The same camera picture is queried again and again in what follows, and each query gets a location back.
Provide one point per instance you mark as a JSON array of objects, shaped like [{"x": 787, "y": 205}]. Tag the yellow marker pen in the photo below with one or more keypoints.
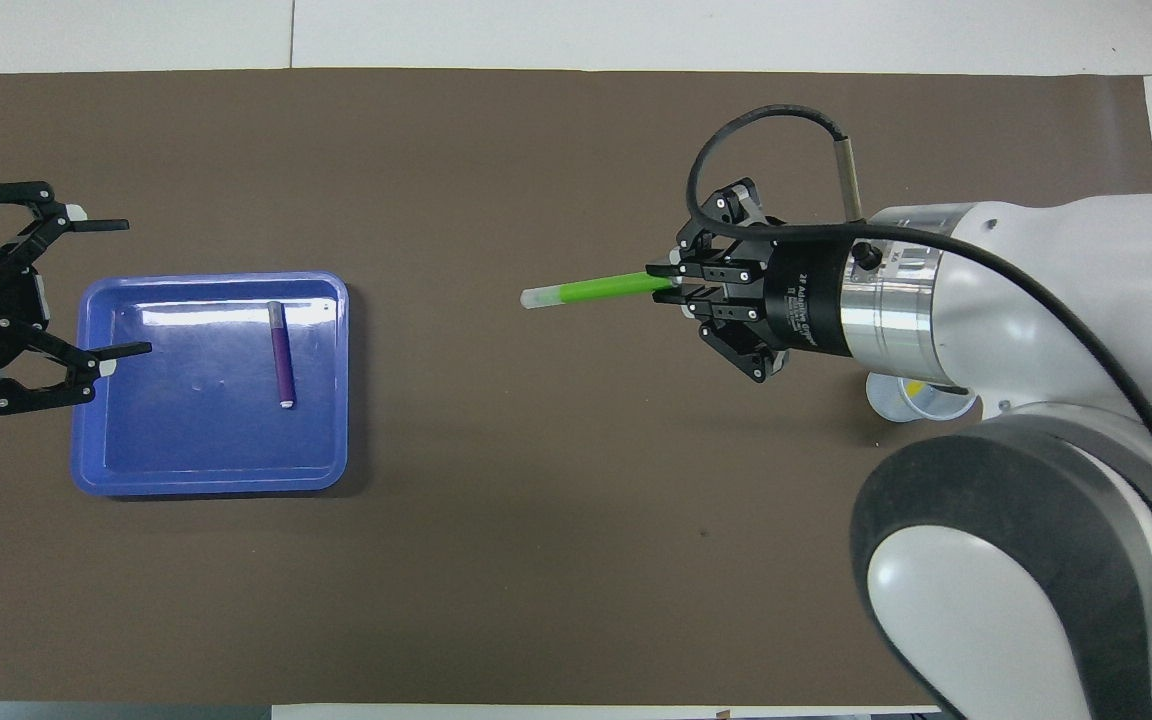
[{"x": 918, "y": 385}]

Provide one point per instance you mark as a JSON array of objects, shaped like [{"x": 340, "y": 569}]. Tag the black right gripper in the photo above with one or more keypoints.
[{"x": 806, "y": 295}]

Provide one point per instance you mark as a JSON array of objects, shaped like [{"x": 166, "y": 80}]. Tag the brown table mat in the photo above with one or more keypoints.
[{"x": 486, "y": 550}]

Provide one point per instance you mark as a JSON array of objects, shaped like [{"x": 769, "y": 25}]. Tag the clear plastic cup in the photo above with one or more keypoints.
[{"x": 886, "y": 400}]

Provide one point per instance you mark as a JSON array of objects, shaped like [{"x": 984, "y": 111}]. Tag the blue plastic tray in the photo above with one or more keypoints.
[{"x": 186, "y": 420}]

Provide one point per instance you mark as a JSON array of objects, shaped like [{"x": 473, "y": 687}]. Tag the green marker pen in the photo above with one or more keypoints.
[{"x": 606, "y": 289}]

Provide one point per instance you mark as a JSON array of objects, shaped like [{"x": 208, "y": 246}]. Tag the purple marker pen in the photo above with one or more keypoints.
[{"x": 282, "y": 360}]

